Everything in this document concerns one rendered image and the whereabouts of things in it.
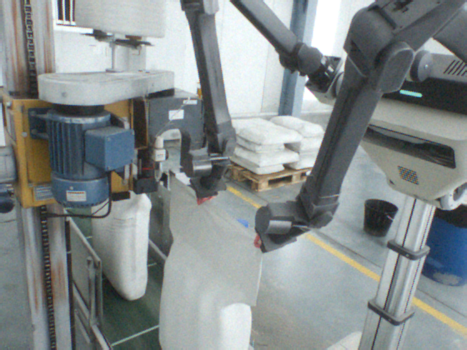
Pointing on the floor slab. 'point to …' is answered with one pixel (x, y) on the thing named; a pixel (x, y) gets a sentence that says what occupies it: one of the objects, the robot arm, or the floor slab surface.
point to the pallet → (267, 177)
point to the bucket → (379, 216)
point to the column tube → (38, 339)
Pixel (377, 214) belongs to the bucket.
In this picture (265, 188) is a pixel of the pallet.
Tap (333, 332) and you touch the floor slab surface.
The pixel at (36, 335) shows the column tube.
